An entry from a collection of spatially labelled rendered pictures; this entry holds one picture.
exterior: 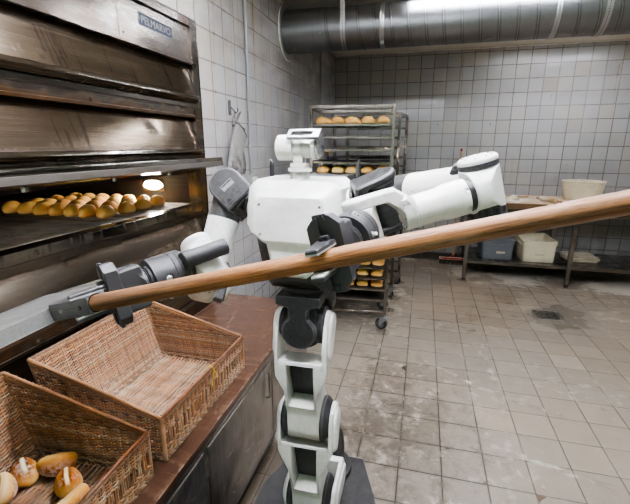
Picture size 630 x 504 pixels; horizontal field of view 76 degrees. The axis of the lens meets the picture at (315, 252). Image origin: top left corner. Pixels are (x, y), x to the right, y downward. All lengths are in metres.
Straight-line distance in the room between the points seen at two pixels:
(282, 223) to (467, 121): 4.64
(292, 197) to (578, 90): 5.00
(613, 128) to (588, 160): 0.41
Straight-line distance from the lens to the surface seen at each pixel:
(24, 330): 0.85
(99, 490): 1.20
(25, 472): 1.47
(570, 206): 0.58
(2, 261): 1.50
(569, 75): 5.77
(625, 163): 5.95
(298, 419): 1.37
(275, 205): 1.04
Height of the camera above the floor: 1.49
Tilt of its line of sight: 15 degrees down
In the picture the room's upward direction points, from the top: straight up
